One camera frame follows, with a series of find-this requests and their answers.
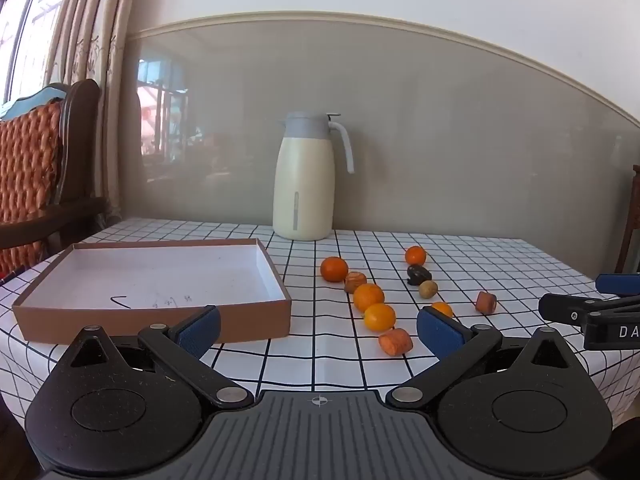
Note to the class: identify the dark purple fruit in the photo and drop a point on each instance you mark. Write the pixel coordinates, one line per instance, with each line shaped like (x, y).
(419, 274)

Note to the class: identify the window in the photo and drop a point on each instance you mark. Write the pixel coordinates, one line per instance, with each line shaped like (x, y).
(25, 10)

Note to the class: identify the small tan round fruit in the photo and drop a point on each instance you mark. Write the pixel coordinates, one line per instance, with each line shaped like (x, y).
(428, 288)

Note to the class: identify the beige embroidered curtain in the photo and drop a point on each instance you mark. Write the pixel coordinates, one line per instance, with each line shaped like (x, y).
(100, 35)

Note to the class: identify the wooden chair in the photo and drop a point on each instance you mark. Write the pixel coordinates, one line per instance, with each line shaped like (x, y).
(630, 230)

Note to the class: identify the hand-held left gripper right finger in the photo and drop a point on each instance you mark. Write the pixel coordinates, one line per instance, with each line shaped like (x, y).
(440, 330)

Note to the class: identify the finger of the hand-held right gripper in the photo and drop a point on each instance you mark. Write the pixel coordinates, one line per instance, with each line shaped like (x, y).
(565, 307)
(620, 284)

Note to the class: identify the brown cardboard box tray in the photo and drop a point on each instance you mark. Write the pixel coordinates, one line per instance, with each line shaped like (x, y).
(150, 270)

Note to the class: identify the small orange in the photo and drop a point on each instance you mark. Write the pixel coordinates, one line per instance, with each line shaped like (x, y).
(445, 308)

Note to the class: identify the brown ridged dried fruit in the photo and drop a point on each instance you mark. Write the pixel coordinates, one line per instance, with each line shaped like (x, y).
(355, 281)

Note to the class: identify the cream thermos jug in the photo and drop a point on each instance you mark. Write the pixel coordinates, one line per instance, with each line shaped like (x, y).
(302, 185)

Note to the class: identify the orange tufted sofa cushion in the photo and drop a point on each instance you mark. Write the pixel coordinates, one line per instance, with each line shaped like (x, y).
(30, 160)

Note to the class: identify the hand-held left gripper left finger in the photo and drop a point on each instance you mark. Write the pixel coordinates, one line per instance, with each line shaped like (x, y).
(200, 330)

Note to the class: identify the dark wooden sofa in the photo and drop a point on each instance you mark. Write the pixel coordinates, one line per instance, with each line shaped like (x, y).
(82, 125)

